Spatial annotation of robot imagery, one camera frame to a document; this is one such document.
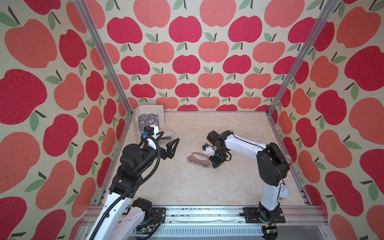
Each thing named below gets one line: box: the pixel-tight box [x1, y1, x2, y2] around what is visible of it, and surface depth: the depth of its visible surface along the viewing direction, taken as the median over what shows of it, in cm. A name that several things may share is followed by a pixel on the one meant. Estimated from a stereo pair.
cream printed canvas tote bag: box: [134, 104, 174, 142], surface depth 113 cm
